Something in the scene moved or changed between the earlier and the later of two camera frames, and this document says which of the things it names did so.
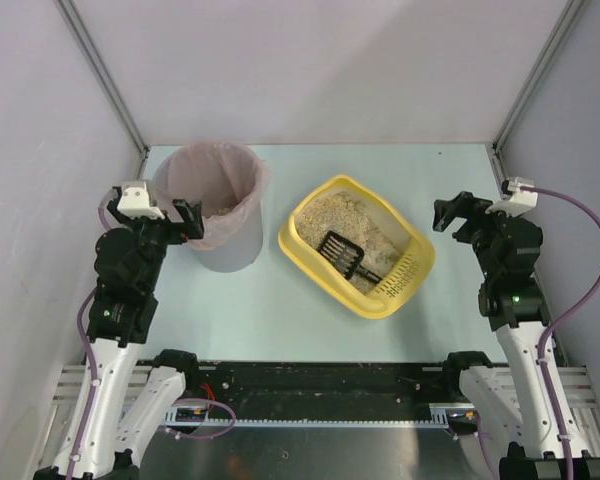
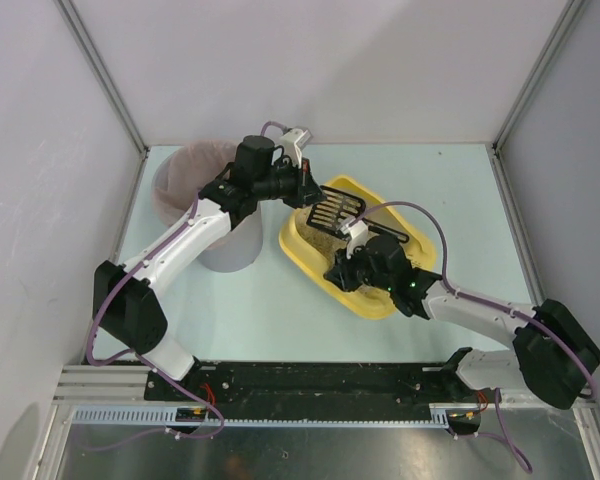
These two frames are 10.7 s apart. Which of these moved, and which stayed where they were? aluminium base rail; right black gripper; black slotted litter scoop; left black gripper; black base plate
Moved: left black gripper; black slotted litter scoop; right black gripper
Stayed: black base plate; aluminium base rail
